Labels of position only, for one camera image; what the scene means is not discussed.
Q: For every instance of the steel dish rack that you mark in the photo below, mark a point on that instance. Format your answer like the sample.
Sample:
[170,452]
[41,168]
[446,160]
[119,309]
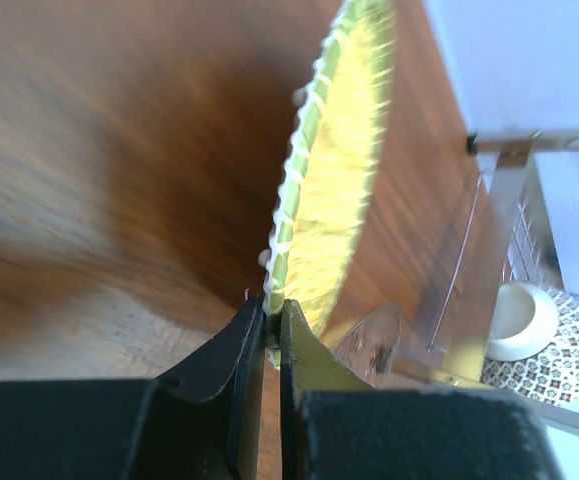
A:
[505,255]

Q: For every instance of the green leaf pattern plate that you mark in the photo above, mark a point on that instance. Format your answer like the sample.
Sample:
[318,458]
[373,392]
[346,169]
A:
[329,172]

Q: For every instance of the clear glass plate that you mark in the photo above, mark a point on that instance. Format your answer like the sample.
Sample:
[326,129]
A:
[367,347]

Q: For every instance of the brown patterned bowl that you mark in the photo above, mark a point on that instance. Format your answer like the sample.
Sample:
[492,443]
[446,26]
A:
[533,346]

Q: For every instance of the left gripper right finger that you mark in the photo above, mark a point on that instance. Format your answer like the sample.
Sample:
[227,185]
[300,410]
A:
[336,426]

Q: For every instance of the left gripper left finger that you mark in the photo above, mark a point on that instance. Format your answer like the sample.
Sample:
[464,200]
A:
[198,420]

